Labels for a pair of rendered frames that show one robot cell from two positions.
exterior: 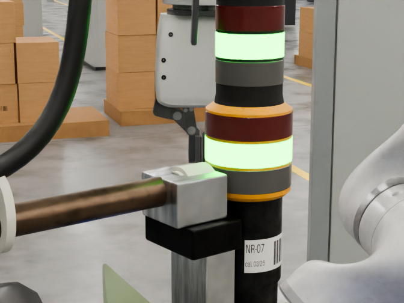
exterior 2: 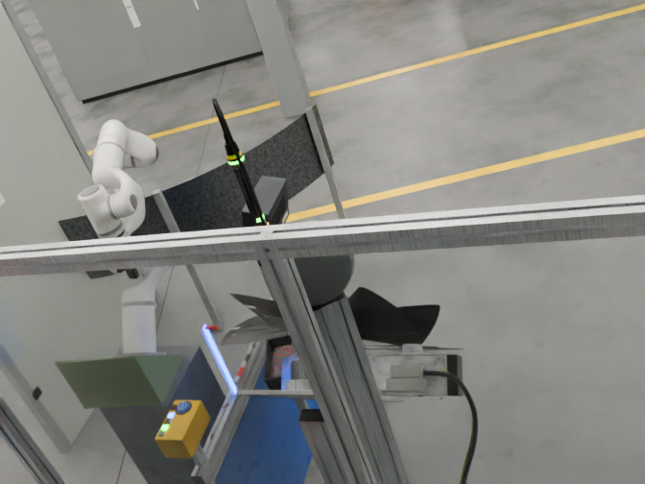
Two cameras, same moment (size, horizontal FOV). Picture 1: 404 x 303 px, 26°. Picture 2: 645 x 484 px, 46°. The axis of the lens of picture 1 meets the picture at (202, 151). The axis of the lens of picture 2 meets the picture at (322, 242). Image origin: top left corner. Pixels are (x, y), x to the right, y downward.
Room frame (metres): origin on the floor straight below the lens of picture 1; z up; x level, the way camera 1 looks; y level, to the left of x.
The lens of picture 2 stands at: (-0.59, 1.56, 2.68)
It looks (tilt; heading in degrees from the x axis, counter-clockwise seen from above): 33 degrees down; 298
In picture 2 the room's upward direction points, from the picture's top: 19 degrees counter-clockwise
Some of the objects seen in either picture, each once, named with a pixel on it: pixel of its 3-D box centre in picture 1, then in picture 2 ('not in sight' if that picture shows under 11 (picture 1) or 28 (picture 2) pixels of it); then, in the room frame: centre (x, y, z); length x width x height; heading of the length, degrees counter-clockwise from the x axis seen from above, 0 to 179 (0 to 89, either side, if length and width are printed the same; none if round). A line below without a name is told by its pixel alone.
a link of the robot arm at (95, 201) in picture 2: not in sight; (100, 207); (0.93, 0.00, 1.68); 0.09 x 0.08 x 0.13; 18
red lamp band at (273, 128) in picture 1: (249, 121); not in sight; (0.43, -0.02, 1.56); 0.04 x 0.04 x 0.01
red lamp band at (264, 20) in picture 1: (250, 17); not in sight; (0.43, -0.02, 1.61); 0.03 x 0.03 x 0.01
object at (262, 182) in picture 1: (247, 172); not in sight; (0.43, -0.02, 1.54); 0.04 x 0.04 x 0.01
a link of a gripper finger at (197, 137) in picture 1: (186, 139); not in sight; (0.94, 0.02, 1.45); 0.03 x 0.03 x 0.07; 2
